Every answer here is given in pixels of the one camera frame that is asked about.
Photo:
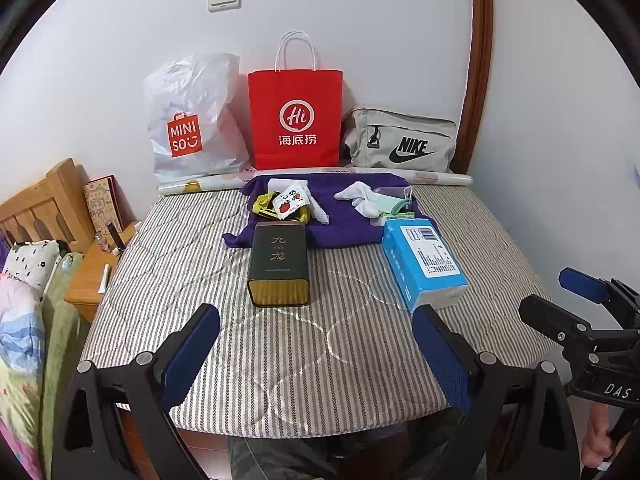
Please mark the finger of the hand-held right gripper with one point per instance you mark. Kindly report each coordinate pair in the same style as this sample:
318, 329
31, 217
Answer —
580, 282
547, 316

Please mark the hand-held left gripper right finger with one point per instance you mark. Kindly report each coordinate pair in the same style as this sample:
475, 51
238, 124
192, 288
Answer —
445, 365

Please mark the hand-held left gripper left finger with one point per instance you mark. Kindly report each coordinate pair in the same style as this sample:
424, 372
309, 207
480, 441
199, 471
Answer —
192, 355

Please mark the clear zip bag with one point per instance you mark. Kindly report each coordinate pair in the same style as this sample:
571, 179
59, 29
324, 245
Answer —
397, 192

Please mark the white snack packet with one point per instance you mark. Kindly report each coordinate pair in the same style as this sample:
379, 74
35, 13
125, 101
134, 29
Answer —
289, 202

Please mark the white sponge block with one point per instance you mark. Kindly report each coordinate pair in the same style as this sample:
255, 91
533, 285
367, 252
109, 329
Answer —
318, 212

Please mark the white gloves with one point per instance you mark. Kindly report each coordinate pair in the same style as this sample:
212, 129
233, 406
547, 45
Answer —
357, 195

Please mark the person's right hand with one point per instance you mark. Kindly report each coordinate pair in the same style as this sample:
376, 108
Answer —
597, 435

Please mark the blue tissue pack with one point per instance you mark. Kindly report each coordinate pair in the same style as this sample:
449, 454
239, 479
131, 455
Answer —
425, 265

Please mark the white tube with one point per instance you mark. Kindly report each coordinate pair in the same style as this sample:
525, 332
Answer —
105, 278

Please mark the dark green tin box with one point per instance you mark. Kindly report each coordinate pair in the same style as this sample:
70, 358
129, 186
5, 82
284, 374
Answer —
277, 265

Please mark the wooden nightstand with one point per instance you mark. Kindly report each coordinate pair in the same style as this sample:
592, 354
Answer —
87, 285

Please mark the black object on nightstand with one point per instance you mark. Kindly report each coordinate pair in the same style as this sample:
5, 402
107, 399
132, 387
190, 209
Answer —
116, 237

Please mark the person's legs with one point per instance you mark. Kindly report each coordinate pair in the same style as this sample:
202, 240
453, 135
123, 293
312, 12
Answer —
310, 460

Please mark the purple cloth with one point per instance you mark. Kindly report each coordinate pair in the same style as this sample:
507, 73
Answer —
345, 230

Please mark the white paper roll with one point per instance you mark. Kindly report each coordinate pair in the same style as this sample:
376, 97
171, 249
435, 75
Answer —
200, 184

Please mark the patterned book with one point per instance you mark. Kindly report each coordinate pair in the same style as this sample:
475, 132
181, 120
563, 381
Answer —
102, 205

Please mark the colourful printed blanket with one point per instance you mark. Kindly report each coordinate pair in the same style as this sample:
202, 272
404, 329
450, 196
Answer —
17, 360

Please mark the black dotted white pillow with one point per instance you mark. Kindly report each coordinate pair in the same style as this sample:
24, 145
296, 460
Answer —
27, 262

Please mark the wooden headboard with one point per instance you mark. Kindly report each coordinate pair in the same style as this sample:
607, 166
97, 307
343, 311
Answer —
45, 205

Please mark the grey pouch bag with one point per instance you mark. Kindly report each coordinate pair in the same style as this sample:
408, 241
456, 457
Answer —
400, 147

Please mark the white plastic shopping bag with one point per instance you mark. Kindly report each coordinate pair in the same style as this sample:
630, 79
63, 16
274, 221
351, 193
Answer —
190, 125

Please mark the red paper bag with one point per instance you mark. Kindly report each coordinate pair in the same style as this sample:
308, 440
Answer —
295, 125

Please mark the brown wooden door frame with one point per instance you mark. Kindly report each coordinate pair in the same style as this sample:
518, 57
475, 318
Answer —
477, 75

